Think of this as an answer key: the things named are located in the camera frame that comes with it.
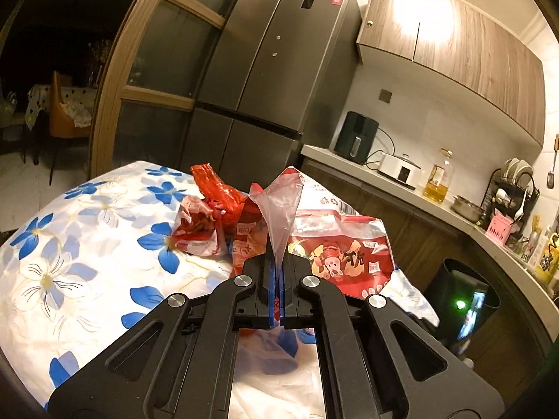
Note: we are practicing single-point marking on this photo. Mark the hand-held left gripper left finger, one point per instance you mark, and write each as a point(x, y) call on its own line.
point(271, 310)

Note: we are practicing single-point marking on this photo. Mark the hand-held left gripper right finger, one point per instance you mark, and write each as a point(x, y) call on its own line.
point(287, 301)

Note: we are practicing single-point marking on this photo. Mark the clear plastic bag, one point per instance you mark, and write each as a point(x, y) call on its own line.
point(279, 209)

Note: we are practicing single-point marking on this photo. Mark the black trash bin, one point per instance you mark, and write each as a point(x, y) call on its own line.
point(454, 288)

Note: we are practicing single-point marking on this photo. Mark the large red snack packet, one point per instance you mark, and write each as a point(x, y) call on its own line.
point(345, 262)

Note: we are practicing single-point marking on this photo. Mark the orange red snack packet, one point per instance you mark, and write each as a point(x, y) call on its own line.
point(249, 231)

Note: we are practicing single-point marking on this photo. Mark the red white snack packet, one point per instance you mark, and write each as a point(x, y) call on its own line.
point(196, 235)

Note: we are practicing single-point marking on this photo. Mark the red crumpled plastic bag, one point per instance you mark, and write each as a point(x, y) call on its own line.
point(218, 192)

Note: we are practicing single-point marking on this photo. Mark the kitchen counter cabinet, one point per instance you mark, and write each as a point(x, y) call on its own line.
point(419, 235)

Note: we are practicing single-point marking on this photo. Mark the white electric cooker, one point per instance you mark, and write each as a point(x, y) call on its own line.
point(399, 168)

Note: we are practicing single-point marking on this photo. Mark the black air fryer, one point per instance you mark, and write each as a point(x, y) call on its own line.
point(354, 137)

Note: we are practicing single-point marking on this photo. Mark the blue floral blanket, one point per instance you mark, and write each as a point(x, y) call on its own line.
point(87, 270)

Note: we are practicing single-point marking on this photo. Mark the cooking oil bottle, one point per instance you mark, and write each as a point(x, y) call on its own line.
point(436, 183)

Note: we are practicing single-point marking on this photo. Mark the steel bowl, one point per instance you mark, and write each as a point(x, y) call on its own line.
point(467, 209)

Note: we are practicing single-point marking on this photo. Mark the pink box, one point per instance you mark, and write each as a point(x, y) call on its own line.
point(499, 228)

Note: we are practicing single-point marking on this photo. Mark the grey steel refrigerator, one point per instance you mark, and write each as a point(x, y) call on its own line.
point(270, 74)

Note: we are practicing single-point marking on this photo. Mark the black dish rack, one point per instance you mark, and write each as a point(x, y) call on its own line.
point(515, 192)

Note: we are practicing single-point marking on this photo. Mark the yellow bottle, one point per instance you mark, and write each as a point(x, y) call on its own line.
point(548, 262)

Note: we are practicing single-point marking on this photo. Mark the wooden framed glass door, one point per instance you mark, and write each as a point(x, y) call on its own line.
point(174, 52)

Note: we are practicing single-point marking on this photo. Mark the orange dining chair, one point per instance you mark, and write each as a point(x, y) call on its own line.
point(65, 118)

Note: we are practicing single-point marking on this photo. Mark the hanging spatula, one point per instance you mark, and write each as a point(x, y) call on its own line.
point(553, 174)

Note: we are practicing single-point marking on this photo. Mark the dining table with dotted cloth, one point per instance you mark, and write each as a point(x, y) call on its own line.
point(39, 100)

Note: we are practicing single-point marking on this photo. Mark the dark wall switch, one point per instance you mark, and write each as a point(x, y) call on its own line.
point(384, 96)

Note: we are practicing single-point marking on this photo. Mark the wooden wall cabinet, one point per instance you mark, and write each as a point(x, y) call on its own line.
point(458, 39)

